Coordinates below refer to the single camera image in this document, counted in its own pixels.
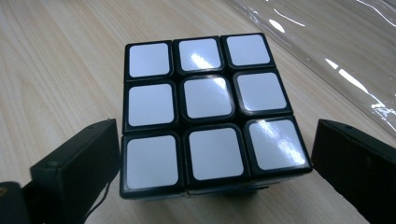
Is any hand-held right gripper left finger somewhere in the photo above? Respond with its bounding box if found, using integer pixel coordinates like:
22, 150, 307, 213
29, 118, 121, 224

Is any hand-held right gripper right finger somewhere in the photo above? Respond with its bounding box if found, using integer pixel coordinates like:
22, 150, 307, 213
310, 118, 396, 224

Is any clear plastic bag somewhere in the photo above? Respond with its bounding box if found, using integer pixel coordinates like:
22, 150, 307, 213
221, 0, 396, 138

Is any black puzzle cube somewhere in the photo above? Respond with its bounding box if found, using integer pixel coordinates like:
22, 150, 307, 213
119, 32, 314, 201

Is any thin black gripper wire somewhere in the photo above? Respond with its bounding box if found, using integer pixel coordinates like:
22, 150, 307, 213
81, 181, 112, 222

